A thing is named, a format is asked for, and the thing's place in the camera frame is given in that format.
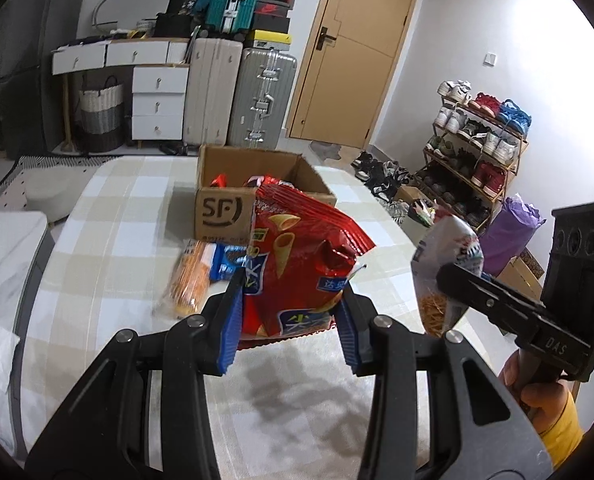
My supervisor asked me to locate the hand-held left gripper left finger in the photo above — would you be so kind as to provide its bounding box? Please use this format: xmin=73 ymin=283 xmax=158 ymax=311
xmin=24 ymin=269 xmax=246 ymax=480

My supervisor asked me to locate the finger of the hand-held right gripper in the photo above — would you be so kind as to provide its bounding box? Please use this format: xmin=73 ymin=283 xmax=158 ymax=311
xmin=436 ymin=262 xmax=546 ymax=345

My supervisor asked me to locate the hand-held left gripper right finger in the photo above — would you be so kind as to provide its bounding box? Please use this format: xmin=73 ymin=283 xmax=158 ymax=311
xmin=333 ymin=292 xmax=556 ymax=480

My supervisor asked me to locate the white orange stick snack bag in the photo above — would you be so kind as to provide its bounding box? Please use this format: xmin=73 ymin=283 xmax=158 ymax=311
xmin=411 ymin=212 xmax=485 ymax=338

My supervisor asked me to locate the orange biscuit packet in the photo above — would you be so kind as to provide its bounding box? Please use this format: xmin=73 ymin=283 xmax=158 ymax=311
xmin=154 ymin=240 xmax=215 ymax=318

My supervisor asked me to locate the blue cookie packet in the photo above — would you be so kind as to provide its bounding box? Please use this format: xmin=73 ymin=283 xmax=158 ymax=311
xmin=209 ymin=242 xmax=250 ymax=283

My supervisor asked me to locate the red cone chip bag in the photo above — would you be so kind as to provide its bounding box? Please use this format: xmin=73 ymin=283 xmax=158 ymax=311
xmin=239 ymin=175 xmax=376 ymax=341

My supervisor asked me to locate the person's right hand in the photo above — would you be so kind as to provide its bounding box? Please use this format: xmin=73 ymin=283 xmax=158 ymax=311
xmin=497 ymin=347 xmax=571 ymax=436

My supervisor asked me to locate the tan printed cardboard box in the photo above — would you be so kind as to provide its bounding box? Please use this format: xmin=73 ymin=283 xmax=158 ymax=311
xmin=497 ymin=247 xmax=545 ymax=291

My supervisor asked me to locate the purple plastic bag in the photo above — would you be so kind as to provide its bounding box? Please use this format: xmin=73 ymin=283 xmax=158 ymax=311
xmin=479 ymin=195 xmax=545 ymax=278

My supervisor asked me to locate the white trash bin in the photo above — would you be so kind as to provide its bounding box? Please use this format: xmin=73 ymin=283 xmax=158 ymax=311
xmin=399 ymin=199 xmax=448 ymax=261

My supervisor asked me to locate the shoe rack with shoes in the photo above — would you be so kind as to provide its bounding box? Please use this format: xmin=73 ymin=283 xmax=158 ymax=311
xmin=424 ymin=79 xmax=532 ymax=226

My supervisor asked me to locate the wooden shoe rack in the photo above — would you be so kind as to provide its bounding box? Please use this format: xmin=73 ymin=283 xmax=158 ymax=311
xmin=417 ymin=99 xmax=530 ymax=236

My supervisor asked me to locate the small brown cardboard box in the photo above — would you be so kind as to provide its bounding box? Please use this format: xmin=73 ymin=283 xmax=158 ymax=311
xmin=393 ymin=185 xmax=428 ymax=206

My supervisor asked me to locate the pile of dark shoes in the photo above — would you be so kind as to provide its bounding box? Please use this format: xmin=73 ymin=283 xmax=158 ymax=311
xmin=352 ymin=150 xmax=418 ymax=216

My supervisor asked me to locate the white round pouf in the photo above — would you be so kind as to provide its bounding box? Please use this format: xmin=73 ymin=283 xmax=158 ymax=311
xmin=26 ymin=167 xmax=90 ymax=223

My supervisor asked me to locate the white marble side table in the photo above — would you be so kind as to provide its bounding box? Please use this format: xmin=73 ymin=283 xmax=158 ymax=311
xmin=0 ymin=210 xmax=58 ymax=461

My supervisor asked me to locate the silver suitcase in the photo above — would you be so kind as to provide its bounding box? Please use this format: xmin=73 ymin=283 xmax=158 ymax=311
xmin=227 ymin=47 xmax=298 ymax=150

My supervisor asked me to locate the white three drawer cabinet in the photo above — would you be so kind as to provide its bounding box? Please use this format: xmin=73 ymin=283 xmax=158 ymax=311
xmin=131 ymin=65 xmax=190 ymax=142

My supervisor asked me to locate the beige suitcase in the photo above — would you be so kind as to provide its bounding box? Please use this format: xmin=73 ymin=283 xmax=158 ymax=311
xmin=183 ymin=37 xmax=244 ymax=147

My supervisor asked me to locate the woven laundry basket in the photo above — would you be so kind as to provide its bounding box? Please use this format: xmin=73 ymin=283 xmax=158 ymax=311
xmin=78 ymin=75 xmax=126 ymax=153

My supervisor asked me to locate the wooden door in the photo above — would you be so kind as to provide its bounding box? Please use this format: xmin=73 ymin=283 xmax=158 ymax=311
xmin=284 ymin=0 xmax=424 ymax=143

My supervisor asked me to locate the patterned grey rug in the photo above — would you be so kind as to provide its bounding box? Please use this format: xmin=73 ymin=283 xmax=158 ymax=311
xmin=0 ymin=155 xmax=122 ymax=211

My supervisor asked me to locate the white wooden desk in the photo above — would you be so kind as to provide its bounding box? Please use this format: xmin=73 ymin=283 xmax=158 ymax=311
xmin=52 ymin=37 xmax=192 ymax=153

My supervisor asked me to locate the black storage box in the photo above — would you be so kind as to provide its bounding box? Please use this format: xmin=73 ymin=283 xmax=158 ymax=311
xmin=154 ymin=12 xmax=195 ymax=38

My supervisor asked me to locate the large black shoe box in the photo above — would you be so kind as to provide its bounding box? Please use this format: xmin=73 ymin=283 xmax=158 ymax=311
xmin=252 ymin=12 xmax=292 ymax=33

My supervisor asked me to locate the grey refrigerator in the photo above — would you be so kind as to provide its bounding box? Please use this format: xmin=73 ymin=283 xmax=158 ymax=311
xmin=0 ymin=0 xmax=90 ymax=160

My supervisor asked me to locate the arched silver mirror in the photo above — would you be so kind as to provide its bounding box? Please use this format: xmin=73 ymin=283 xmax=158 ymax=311
xmin=92 ymin=0 xmax=170 ymax=36

